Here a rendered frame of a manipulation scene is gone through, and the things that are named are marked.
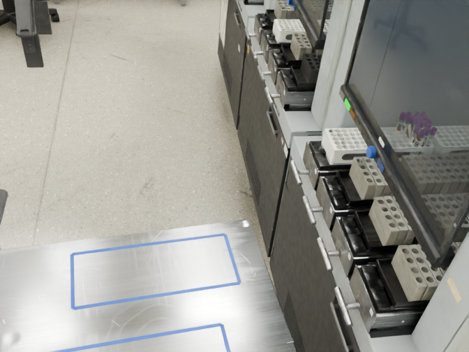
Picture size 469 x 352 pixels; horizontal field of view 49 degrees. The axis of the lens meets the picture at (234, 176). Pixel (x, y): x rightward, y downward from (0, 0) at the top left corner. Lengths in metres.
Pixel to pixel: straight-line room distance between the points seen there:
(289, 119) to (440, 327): 0.89
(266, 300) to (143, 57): 2.65
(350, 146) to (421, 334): 0.54
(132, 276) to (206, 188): 1.43
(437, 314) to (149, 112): 2.23
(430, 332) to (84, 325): 0.68
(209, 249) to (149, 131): 1.76
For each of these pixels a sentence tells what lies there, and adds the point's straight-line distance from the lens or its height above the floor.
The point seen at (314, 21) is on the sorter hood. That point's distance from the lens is 1.73.
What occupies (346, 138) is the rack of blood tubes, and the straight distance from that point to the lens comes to 1.49.
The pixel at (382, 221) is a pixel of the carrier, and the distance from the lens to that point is 1.26.
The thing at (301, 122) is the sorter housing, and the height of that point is 0.73.
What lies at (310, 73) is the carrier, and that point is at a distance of 1.75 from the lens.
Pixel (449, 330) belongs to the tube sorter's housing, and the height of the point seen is 0.89.
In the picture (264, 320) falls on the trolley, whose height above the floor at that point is 0.82.
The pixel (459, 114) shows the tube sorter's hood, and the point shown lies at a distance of 0.98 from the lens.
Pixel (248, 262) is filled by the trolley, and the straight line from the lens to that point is 1.16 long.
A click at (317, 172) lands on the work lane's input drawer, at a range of 1.44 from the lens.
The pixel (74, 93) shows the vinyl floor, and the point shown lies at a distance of 3.22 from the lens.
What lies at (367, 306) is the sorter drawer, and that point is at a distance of 1.19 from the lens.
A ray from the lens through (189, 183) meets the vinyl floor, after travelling 2.54.
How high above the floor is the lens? 1.71
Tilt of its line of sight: 41 degrees down
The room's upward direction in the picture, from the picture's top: 6 degrees clockwise
